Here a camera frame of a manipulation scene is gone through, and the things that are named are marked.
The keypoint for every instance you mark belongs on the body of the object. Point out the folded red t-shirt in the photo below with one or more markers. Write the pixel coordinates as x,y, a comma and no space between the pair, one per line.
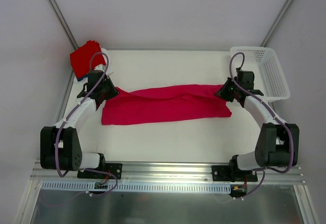
80,59

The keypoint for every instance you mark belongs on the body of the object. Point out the aluminium mounting rail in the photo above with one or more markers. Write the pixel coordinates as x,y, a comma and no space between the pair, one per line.
172,172

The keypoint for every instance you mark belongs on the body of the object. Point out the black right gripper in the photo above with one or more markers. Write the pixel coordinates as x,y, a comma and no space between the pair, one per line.
224,90

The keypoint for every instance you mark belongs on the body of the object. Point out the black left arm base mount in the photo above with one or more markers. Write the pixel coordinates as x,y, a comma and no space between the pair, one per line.
113,168

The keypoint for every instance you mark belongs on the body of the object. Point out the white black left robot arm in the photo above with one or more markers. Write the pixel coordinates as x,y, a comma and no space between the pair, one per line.
60,147

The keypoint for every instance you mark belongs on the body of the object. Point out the white plastic mesh basket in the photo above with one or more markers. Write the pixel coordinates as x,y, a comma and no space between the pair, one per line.
264,63

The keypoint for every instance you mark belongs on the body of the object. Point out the white slotted cable duct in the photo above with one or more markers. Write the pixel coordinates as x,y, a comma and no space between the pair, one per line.
137,187

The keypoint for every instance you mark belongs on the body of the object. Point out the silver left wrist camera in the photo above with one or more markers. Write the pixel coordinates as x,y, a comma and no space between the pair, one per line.
109,71

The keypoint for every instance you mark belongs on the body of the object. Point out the folded blue t-shirt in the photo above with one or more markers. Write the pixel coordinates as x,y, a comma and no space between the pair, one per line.
81,78

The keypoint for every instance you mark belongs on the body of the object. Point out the crimson pink t-shirt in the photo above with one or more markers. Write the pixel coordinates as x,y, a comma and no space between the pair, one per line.
166,104

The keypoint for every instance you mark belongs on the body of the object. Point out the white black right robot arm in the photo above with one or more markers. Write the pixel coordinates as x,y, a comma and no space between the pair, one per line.
277,144

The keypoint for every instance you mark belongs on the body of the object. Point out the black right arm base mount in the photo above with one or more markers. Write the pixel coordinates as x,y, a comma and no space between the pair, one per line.
224,173

